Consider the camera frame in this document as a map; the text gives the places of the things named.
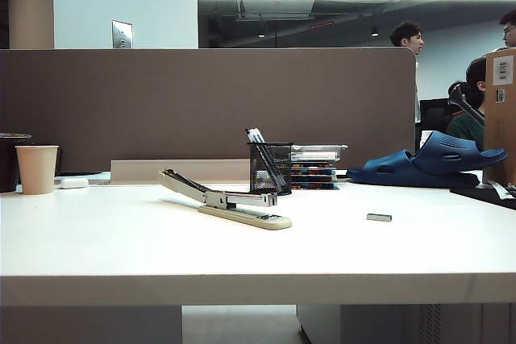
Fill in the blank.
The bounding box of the beige long-reach stapler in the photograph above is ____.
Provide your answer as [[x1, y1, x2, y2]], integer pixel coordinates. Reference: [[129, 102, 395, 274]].
[[158, 168, 293, 230]]

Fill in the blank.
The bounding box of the black mesh pen holder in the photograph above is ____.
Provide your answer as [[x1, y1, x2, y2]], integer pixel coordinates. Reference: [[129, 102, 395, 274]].
[[252, 128, 292, 194], [247, 142, 294, 197]]

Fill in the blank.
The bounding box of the colourful printed book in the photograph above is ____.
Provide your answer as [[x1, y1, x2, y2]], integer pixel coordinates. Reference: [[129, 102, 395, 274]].
[[290, 161, 338, 172], [290, 170, 337, 183], [290, 181, 337, 191]]

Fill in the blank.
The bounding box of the clear plastic document tray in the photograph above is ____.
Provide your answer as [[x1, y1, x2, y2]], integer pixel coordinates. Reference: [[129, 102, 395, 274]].
[[290, 143, 349, 162]]

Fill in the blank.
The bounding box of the brown desk partition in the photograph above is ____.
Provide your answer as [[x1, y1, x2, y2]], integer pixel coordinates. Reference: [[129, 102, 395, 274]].
[[0, 47, 419, 178]]

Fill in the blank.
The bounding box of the blue foam slipper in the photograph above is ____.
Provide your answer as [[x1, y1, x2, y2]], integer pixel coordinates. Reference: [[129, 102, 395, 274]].
[[410, 131, 510, 176], [346, 149, 481, 189]]

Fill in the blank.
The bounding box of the black monitor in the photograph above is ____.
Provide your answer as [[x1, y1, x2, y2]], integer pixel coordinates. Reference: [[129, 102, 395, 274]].
[[418, 97, 457, 136]]

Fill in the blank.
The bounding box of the small white eraser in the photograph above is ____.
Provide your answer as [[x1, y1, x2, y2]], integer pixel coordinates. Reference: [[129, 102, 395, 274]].
[[60, 176, 89, 190]]

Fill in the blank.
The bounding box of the standing man in white shirt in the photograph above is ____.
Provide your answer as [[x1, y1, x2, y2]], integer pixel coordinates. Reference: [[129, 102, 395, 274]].
[[389, 21, 427, 124]]

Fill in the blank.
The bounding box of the black office chair headrest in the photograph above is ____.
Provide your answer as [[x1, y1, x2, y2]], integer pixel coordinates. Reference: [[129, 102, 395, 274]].
[[447, 81, 486, 126]]

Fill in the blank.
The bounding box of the seated person in green top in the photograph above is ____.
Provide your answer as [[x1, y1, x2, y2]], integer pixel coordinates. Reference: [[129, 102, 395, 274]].
[[445, 56, 489, 151]]

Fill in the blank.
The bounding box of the beige paper cup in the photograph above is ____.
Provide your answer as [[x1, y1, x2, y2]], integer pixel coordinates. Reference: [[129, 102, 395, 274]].
[[15, 145, 60, 195]]

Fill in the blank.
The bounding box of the black desk mat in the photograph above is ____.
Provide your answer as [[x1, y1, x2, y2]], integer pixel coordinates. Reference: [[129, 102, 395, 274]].
[[449, 182, 516, 211]]

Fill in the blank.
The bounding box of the brown cardboard box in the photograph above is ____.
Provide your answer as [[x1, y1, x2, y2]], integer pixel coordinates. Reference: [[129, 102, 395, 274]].
[[482, 48, 516, 186]]

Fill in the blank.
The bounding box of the silver packet on mat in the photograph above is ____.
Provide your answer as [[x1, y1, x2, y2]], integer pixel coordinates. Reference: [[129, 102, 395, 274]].
[[485, 179, 516, 201]]

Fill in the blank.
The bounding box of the black round container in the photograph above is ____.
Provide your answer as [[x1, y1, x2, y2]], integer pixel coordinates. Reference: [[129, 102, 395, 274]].
[[0, 132, 33, 193]]

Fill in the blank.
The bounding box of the man with glasses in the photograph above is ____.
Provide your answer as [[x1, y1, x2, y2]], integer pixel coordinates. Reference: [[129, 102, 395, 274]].
[[499, 8, 516, 48]]

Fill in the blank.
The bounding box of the metal wall switch plate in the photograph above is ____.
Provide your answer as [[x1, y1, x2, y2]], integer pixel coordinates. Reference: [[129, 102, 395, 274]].
[[111, 19, 135, 49]]

